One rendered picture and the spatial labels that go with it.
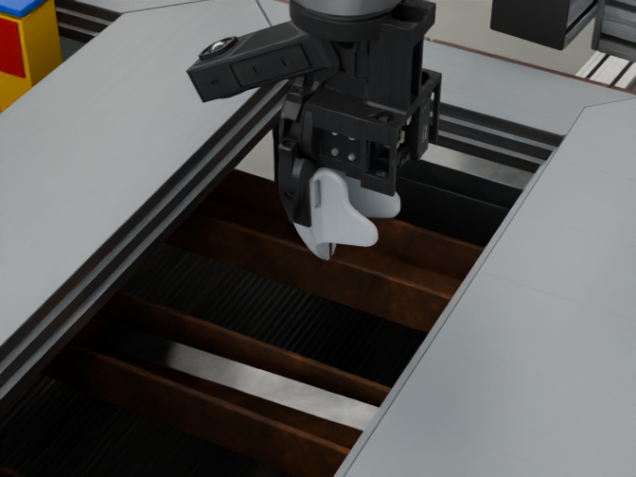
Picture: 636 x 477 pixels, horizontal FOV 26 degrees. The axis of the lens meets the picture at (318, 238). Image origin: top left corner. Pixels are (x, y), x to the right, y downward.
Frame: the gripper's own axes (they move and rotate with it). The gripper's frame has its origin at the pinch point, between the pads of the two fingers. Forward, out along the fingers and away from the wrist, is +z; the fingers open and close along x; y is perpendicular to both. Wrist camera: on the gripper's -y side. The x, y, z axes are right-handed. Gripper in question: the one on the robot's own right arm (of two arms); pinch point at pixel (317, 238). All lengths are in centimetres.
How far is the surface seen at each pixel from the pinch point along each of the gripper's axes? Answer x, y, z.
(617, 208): 20.3, 16.0, 5.8
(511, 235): 13.4, 9.8, 5.7
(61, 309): -8.5, -16.8, 6.9
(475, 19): 181, -56, 91
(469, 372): -1.8, 12.7, 5.7
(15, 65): 19.0, -42.0, 8.5
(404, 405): -6.8, 10.0, 5.7
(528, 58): 171, -40, 91
